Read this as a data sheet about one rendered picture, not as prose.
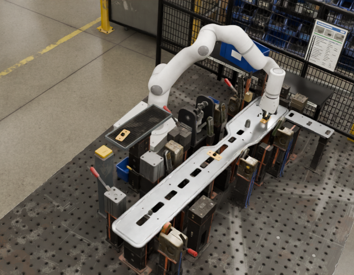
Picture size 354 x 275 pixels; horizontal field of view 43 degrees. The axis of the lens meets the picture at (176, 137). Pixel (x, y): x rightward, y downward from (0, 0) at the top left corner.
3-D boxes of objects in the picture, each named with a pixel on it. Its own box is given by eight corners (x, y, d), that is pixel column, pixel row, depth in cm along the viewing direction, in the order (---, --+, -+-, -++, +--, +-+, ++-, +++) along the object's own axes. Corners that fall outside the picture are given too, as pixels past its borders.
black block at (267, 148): (261, 190, 266) (271, 154, 246) (245, 181, 270) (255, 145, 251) (268, 183, 271) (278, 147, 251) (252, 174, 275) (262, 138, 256)
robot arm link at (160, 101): (145, 107, 273) (149, 75, 257) (153, 89, 286) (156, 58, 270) (165, 111, 272) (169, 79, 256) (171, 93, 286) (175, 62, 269)
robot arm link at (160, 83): (163, 87, 274) (157, 102, 262) (148, 74, 270) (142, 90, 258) (221, 37, 244) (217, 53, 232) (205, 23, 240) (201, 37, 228)
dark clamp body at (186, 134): (181, 190, 261) (186, 141, 236) (163, 179, 267) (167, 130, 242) (192, 180, 268) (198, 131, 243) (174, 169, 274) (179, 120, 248)
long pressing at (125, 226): (143, 254, 193) (143, 252, 192) (106, 226, 202) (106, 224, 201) (291, 111, 278) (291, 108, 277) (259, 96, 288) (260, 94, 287)
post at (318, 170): (318, 174, 279) (333, 140, 260) (303, 166, 283) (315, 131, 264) (323, 169, 283) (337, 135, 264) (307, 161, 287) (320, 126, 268)
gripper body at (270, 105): (261, 92, 255) (257, 108, 262) (276, 100, 251) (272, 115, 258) (267, 87, 260) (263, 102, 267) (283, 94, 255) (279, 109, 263)
